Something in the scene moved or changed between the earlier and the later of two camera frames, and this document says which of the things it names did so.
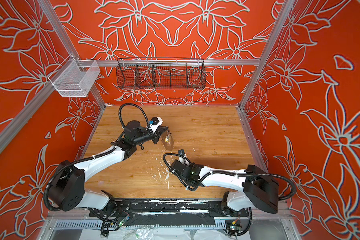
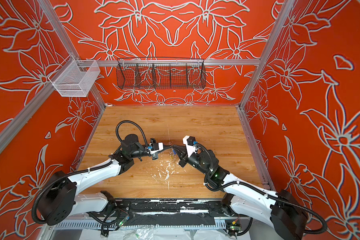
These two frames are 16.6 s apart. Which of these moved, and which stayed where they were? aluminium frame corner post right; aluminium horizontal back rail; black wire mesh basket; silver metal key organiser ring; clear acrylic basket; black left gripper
Moved: silver metal key organiser ring; black left gripper
Stayed: black wire mesh basket; aluminium frame corner post right; clear acrylic basket; aluminium horizontal back rail
